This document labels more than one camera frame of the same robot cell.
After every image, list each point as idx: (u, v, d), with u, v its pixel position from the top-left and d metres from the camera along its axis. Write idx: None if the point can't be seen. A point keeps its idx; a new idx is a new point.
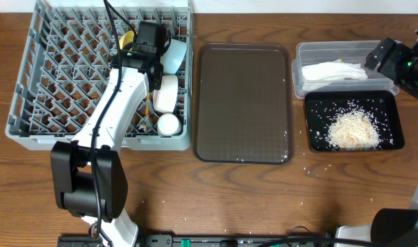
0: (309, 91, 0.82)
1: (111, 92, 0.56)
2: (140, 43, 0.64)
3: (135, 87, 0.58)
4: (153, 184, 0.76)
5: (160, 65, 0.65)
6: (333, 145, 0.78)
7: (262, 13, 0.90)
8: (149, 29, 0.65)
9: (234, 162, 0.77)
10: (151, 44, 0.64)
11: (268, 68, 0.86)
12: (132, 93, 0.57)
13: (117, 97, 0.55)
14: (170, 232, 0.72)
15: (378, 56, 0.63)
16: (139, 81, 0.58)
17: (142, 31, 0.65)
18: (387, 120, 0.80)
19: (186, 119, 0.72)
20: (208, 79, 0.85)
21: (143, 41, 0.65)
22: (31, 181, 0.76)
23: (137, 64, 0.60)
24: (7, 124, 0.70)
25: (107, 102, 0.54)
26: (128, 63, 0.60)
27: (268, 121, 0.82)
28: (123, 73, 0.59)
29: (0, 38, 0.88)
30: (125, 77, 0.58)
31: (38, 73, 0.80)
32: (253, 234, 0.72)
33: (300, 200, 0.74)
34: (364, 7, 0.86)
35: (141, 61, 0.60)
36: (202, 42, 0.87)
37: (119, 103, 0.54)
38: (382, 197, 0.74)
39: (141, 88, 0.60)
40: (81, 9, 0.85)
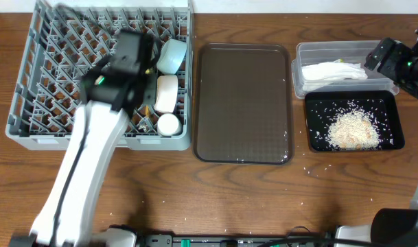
0: (309, 91, 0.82)
1: (76, 146, 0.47)
2: (117, 58, 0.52)
3: (103, 139, 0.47)
4: (153, 184, 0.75)
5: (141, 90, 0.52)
6: (333, 145, 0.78)
7: (262, 13, 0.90)
8: (129, 40, 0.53)
9: (234, 162, 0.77)
10: (130, 60, 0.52)
11: (268, 68, 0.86)
12: (100, 149, 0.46)
13: (82, 154, 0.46)
14: (170, 232, 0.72)
15: (377, 56, 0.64)
16: (109, 131, 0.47)
17: (121, 42, 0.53)
18: (387, 121, 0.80)
19: (186, 119, 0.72)
20: (208, 80, 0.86)
21: (121, 55, 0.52)
22: (31, 181, 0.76)
23: (109, 92, 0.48)
24: (7, 124, 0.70)
25: (72, 162, 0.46)
26: (97, 91, 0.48)
27: (268, 121, 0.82)
28: (89, 118, 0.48)
29: (0, 38, 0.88)
30: (92, 126, 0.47)
31: (38, 73, 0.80)
32: (253, 234, 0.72)
33: (300, 200, 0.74)
34: (364, 7, 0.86)
35: (113, 88, 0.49)
36: (202, 43, 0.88)
37: (85, 166, 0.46)
38: (382, 197, 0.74)
39: (112, 136, 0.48)
40: (82, 9, 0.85)
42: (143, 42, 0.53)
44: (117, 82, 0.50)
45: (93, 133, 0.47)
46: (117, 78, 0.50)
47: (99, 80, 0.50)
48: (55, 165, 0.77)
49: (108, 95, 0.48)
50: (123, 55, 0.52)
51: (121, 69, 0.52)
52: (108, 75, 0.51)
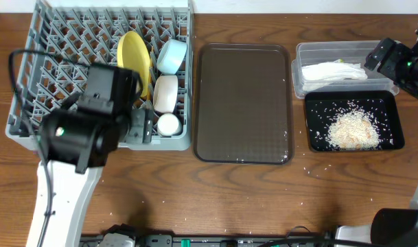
0: (309, 91, 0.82)
1: (42, 213, 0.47)
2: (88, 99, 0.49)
3: (73, 201, 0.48)
4: (153, 184, 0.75)
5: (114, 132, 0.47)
6: (333, 145, 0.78)
7: (262, 13, 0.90)
8: (101, 76, 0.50)
9: (234, 162, 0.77)
10: (103, 99, 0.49)
11: (268, 68, 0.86)
12: (69, 212, 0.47)
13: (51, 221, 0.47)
14: (170, 232, 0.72)
15: (377, 57, 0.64)
16: (77, 193, 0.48)
17: (94, 79, 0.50)
18: (387, 121, 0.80)
19: (186, 119, 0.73)
20: (208, 80, 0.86)
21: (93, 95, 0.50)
22: (31, 181, 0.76)
23: (77, 136, 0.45)
24: (7, 124, 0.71)
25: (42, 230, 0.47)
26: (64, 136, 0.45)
27: (268, 121, 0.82)
28: (53, 178, 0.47)
29: (0, 38, 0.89)
30: (57, 188, 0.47)
31: (38, 73, 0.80)
32: (253, 234, 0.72)
33: (300, 200, 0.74)
34: (364, 7, 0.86)
35: (80, 131, 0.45)
36: (202, 43, 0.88)
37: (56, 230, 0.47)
38: (382, 197, 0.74)
39: (82, 195, 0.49)
40: (82, 9, 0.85)
42: (114, 77, 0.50)
44: (86, 125, 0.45)
45: (59, 194, 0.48)
46: (85, 119, 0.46)
47: (62, 130, 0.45)
48: None
49: (76, 139, 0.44)
50: (95, 93, 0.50)
51: (93, 110, 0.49)
52: (75, 115, 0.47)
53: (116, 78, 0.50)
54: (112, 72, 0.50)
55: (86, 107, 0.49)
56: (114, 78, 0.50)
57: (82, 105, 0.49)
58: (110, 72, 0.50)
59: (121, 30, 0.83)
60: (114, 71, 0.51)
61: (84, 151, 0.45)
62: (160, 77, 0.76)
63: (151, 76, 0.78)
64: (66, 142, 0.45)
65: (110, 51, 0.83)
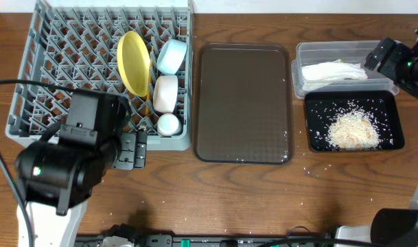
0: (309, 91, 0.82)
1: None
2: (71, 128, 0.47)
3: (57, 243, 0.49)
4: (152, 184, 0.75)
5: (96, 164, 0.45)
6: (333, 145, 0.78)
7: (262, 13, 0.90)
8: (85, 103, 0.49)
9: (234, 162, 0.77)
10: (86, 127, 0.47)
11: (268, 68, 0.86)
12: None
13: None
14: (170, 232, 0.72)
15: (378, 56, 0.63)
16: (59, 237, 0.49)
17: (77, 106, 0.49)
18: (387, 120, 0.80)
19: (186, 119, 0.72)
20: (208, 80, 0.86)
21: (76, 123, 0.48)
22: None
23: (54, 173, 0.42)
24: (7, 124, 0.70)
25: None
26: (42, 175, 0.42)
27: (268, 121, 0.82)
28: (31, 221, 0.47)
29: (0, 38, 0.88)
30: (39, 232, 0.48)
31: (38, 73, 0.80)
32: (253, 234, 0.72)
33: (300, 200, 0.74)
34: (364, 7, 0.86)
35: (59, 167, 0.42)
36: (202, 43, 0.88)
37: None
38: (382, 197, 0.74)
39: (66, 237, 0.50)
40: (82, 9, 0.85)
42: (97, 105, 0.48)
44: (66, 159, 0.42)
45: (40, 237, 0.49)
46: (64, 153, 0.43)
47: (39, 169, 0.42)
48: None
49: (54, 175, 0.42)
50: (78, 123, 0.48)
51: (75, 140, 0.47)
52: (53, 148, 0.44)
53: (100, 105, 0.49)
54: (95, 99, 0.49)
55: (69, 137, 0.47)
56: (98, 106, 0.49)
57: (64, 136, 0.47)
58: (93, 99, 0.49)
59: (121, 30, 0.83)
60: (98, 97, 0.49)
61: (65, 189, 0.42)
62: (160, 77, 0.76)
63: (151, 76, 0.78)
64: (45, 180, 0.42)
65: (110, 51, 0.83)
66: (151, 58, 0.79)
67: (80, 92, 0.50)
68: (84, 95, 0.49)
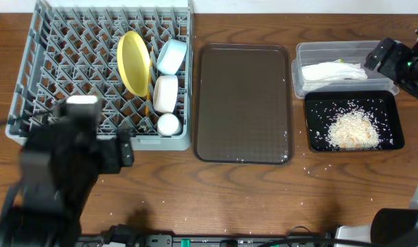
0: (309, 91, 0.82)
1: None
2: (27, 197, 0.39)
3: None
4: (152, 184, 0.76)
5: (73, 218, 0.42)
6: (333, 145, 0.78)
7: (262, 13, 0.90)
8: (33, 167, 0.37)
9: (234, 162, 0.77)
10: (45, 194, 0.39)
11: (268, 68, 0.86)
12: None
13: None
14: (170, 232, 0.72)
15: (378, 56, 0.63)
16: None
17: (25, 171, 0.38)
18: (387, 120, 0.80)
19: (186, 119, 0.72)
20: (208, 80, 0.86)
21: (29, 190, 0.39)
22: None
23: None
24: (7, 125, 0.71)
25: None
26: None
27: (268, 121, 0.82)
28: None
29: (0, 38, 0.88)
30: None
31: (38, 73, 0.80)
32: (253, 234, 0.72)
33: (300, 200, 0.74)
34: (364, 7, 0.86)
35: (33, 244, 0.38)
36: (202, 43, 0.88)
37: None
38: (382, 197, 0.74)
39: None
40: (82, 9, 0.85)
42: (61, 156, 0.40)
44: (40, 232, 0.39)
45: None
46: (34, 228, 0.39)
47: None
48: None
49: None
50: (30, 188, 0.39)
51: (36, 208, 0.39)
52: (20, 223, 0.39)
53: (53, 161, 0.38)
54: (46, 158, 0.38)
55: (27, 206, 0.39)
56: (50, 164, 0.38)
57: (19, 206, 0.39)
58: (44, 160, 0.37)
59: (121, 30, 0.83)
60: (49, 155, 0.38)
61: None
62: (160, 77, 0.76)
63: (151, 76, 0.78)
64: None
65: (110, 51, 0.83)
66: (151, 58, 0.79)
67: (38, 139, 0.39)
68: (31, 151, 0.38)
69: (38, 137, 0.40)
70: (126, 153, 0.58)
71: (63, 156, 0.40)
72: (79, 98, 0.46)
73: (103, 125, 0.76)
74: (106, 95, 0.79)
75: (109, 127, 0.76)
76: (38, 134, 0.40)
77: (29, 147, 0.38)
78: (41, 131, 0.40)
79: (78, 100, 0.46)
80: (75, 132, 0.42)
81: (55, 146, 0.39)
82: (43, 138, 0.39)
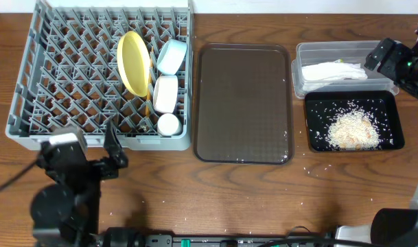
0: (309, 91, 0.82)
1: None
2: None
3: None
4: (152, 184, 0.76)
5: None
6: (333, 145, 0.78)
7: (262, 13, 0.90)
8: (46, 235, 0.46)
9: (234, 162, 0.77)
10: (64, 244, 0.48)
11: (268, 68, 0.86)
12: None
13: None
14: (170, 232, 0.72)
15: (378, 57, 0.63)
16: None
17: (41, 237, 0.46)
18: (387, 120, 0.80)
19: (186, 119, 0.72)
20: (208, 80, 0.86)
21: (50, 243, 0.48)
22: (32, 181, 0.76)
23: None
24: (7, 125, 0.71)
25: None
26: None
27: (268, 121, 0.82)
28: None
29: (0, 38, 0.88)
30: None
31: (38, 73, 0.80)
32: (253, 234, 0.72)
33: (300, 200, 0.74)
34: (364, 7, 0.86)
35: None
36: (202, 43, 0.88)
37: None
38: (382, 197, 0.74)
39: None
40: (82, 9, 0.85)
42: (67, 220, 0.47)
44: None
45: None
46: None
47: None
48: None
49: None
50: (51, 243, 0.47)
51: None
52: None
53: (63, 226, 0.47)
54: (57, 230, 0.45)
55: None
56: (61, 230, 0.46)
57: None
58: (55, 233, 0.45)
59: (121, 30, 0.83)
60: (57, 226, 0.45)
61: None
62: (160, 77, 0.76)
63: (151, 76, 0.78)
64: None
65: (110, 51, 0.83)
66: (151, 58, 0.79)
67: (43, 215, 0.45)
68: (42, 228, 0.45)
69: (42, 210, 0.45)
70: (119, 157, 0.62)
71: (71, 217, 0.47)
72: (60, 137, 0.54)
73: (103, 125, 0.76)
74: (106, 95, 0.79)
75: None
76: (43, 210, 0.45)
77: (40, 223, 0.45)
78: (44, 202, 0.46)
79: (60, 136, 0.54)
80: (70, 194, 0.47)
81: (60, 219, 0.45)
82: (47, 212, 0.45)
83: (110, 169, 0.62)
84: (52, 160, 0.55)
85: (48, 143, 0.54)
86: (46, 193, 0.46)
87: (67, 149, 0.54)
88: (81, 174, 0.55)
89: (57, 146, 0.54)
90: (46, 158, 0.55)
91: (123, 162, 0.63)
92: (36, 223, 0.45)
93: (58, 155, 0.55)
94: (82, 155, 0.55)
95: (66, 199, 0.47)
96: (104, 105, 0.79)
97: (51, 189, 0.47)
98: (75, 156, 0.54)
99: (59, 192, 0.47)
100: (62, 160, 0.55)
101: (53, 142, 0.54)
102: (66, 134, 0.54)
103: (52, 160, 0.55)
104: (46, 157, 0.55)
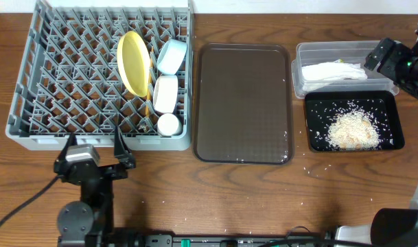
0: (309, 91, 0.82)
1: None
2: None
3: None
4: (152, 184, 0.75)
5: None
6: (333, 145, 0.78)
7: (262, 14, 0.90)
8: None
9: (234, 162, 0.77)
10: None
11: (268, 68, 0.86)
12: None
13: None
14: (170, 232, 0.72)
15: (377, 56, 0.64)
16: None
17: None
18: (387, 120, 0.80)
19: (186, 119, 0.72)
20: (208, 80, 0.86)
21: None
22: (33, 181, 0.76)
23: None
24: (7, 124, 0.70)
25: None
26: None
27: (268, 121, 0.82)
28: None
29: (0, 38, 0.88)
30: None
31: (38, 73, 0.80)
32: (253, 234, 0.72)
33: (300, 200, 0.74)
34: (364, 7, 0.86)
35: None
36: (202, 43, 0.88)
37: None
38: (382, 197, 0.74)
39: None
40: (82, 9, 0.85)
42: (91, 232, 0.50)
44: None
45: None
46: None
47: None
48: None
49: None
50: None
51: None
52: None
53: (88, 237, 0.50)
54: (83, 240, 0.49)
55: None
56: (86, 241, 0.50)
57: None
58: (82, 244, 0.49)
59: (121, 30, 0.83)
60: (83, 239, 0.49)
61: None
62: (160, 77, 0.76)
63: (151, 76, 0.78)
64: None
65: (110, 51, 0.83)
66: (151, 58, 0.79)
67: (69, 230, 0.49)
68: (70, 242, 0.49)
69: (68, 226, 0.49)
70: (128, 160, 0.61)
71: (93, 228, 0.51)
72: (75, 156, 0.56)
73: (103, 125, 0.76)
74: (106, 95, 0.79)
75: (109, 127, 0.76)
76: (69, 224, 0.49)
77: (67, 236, 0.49)
78: (68, 217, 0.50)
79: (75, 154, 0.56)
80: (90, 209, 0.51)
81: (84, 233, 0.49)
82: (73, 226, 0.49)
83: (122, 173, 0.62)
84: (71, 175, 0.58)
85: (64, 161, 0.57)
86: (68, 208, 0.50)
87: (83, 165, 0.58)
88: (97, 184, 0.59)
89: (73, 163, 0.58)
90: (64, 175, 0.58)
91: (131, 165, 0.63)
92: (63, 237, 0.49)
93: (75, 172, 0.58)
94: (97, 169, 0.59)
95: (87, 214, 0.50)
96: (104, 105, 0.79)
97: (73, 205, 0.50)
98: (90, 171, 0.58)
99: (79, 208, 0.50)
100: (79, 175, 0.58)
101: (70, 160, 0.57)
102: (83, 153, 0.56)
103: (70, 177, 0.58)
104: (64, 175, 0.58)
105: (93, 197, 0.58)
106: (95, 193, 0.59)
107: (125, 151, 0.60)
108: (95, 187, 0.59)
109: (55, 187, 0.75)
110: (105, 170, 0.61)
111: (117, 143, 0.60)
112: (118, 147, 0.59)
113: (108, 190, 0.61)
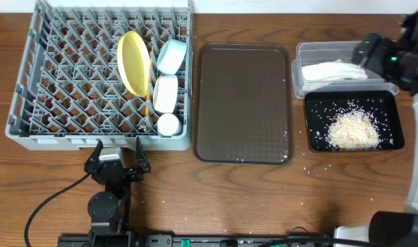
0: (309, 91, 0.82)
1: None
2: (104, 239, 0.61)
3: None
4: (152, 184, 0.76)
5: (134, 237, 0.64)
6: (333, 145, 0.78)
7: (261, 14, 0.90)
8: (101, 227, 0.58)
9: (234, 162, 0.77)
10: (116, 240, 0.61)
11: (268, 68, 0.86)
12: None
13: None
14: (170, 232, 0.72)
15: (363, 51, 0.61)
16: None
17: (99, 230, 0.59)
18: (387, 120, 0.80)
19: (186, 119, 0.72)
20: (208, 80, 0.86)
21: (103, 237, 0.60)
22: (33, 181, 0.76)
23: None
24: (7, 124, 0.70)
25: None
26: None
27: (268, 121, 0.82)
28: None
29: (0, 38, 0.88)
30: None
31: (38, 73, 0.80)
32: (253, 234, 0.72)
33: (300, 200, 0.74)
34: (363, 7, 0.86)
35: None
36: (202, 43, 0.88)
37: None
38: (381, 197, 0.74)
39: None
40: (82, 9, 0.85)
42: (114, 217, 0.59)
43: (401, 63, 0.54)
44: None
45: None
46: None
47: None
48: (55, 165, 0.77)
49: None
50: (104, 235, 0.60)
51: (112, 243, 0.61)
52: None
53: (112, 221, 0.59)
54: (107, 223, 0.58)
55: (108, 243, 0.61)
56: (110, 224, 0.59)
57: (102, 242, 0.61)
58: (106, 224, 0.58)
59: (121, 30, 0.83)
60: (110, 218, 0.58)
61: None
62: (160, 77, 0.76)
63: (151, 76, 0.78)
64: None
65: (110, 51, 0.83)
66: (151, 58, 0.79)
67: (97, 212, 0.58)
68: (97, 224, 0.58)
69: (96, 210, 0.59)
70: (145, 166, 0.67)
71: (117, 215, 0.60)
72: (105, 158, 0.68)
73: (103, 125, 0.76)
74: (106, 95, 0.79)
75: (109, 127, 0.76)
76: (97, 209, 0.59)
77: (95, 219, 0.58)
78: (97, 204, 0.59)
79: (107, 155, 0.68)
80: (114, 197, 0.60)
81: (109, 215, 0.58)
82: (100, 210, 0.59)
83: (140, 175, 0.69)
84: (99, 174, 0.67)
85: (97, 160, 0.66)
86: (97, 196, 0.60)
87: (112, 166, 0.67)
88: (119, 182, 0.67)
89: (104, 162, 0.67)
90: (95, 172, 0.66)
91: (147, 169, 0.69)
92: (93, 219, 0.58)
93: (105, 170, 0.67)
94: (123, 169, 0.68)
95: (112, 202, 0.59)
96: (104, 105, 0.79)
97: (101, 194, 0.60)
98: (118, 170, 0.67)
99: (106, 197, 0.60)
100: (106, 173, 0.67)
101: (101, 159, 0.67)
102: (113, 154, 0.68)
103: (100, 175, 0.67)
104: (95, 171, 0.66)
105: (116, 191, 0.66)
106: (118, 187, 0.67)
107: (145, 156, 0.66)
108: (117, 185, 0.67)
109: (56, 187, 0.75)
110: (126, 171, 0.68)
111: (137, 148, 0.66)
112: (138, 152, 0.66)
113: (129, 188, 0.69)
